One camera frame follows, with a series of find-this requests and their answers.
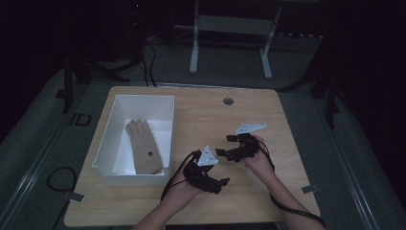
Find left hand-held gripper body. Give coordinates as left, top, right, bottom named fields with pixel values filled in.
left=182, top=145, right=220, bottom=190

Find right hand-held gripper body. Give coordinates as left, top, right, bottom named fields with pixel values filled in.
left=235, top=122, right=267, bottom=160

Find beige glove with black dot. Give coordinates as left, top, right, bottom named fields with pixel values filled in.
left=124, top=119, right=165, bottom=175

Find white rectangular box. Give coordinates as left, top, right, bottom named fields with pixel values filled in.
left=91, top=93, right=176, bottom=188

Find person's right hand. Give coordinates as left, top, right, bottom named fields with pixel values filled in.
left=243, top=135, right=276, bottom=185

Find person's left hand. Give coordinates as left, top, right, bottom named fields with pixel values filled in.
left=161, top=167, right=206, bottom=211

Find grey tape piece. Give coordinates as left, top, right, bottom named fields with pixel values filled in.
left=67, top=192, right=86, bottom=204
left=301, top=184, right=320, bottom=195

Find dark metal stand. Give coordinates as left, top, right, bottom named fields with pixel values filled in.
left=55, top=56, right=130, bottom=115
left=277, top=61, right=350, bottom=129

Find white metal stand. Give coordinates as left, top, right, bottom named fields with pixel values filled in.
left=173, top=0, right=283, bottom=81

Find left hand-held gripper black cable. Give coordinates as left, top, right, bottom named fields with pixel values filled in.
left=160, top=149, right=199, bottom=202

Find black hanging cables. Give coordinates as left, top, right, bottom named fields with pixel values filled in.
left=139, top=39, right=158, bottom=88

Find black rectangular floor bracket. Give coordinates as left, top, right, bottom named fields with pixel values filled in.
left=69, top=112, right=93, bottom=127

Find black looped floor cable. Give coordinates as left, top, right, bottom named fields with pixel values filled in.
left=46, top=166, right=79, bottom=230

